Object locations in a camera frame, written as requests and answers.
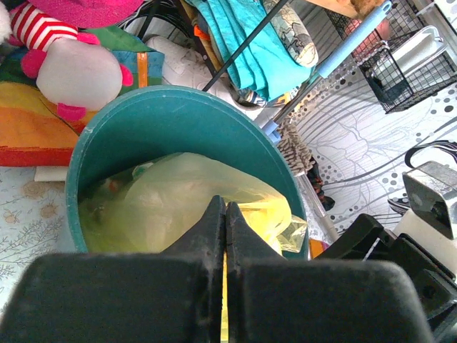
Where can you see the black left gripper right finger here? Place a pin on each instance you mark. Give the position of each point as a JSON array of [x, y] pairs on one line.
[[272, 299]]

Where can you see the teal trash bin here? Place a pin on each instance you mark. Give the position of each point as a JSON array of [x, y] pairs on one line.
[[155, 121]]

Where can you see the magenta knit hat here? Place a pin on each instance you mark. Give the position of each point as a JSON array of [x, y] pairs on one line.
[[88, 14]]

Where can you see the black wire basket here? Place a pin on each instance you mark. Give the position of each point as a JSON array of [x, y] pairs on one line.
[[403, 20]]

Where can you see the pink white plush doll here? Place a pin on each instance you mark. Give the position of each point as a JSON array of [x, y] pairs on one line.
[[70, 66]]

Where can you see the yellow trash bag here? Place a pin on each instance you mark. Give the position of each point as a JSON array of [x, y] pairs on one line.
[[158, 204]]

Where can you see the beige chenille duster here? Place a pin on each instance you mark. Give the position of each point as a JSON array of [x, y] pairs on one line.
[[296, 153]]

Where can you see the white storage box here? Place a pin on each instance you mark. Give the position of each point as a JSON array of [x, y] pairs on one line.
[[185, 67]]

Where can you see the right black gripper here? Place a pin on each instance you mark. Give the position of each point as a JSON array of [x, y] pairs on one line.
[[435, 284]]

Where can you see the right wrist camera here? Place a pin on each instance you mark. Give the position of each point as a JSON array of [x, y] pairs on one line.
[[431, 220]]

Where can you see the rainbow striped bag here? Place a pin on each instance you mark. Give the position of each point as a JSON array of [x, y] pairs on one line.
[[31, 132]]

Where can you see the teal folded cloth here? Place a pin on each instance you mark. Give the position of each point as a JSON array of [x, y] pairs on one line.
[[264, 67]]

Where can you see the grey patterned pouch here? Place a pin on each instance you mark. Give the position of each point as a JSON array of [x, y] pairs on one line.
[[294, 36]]

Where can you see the silver foil pouch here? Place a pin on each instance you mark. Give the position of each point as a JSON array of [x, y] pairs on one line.
[[423, 47]]

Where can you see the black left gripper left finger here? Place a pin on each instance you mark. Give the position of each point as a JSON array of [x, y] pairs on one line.
[[173, 296]]

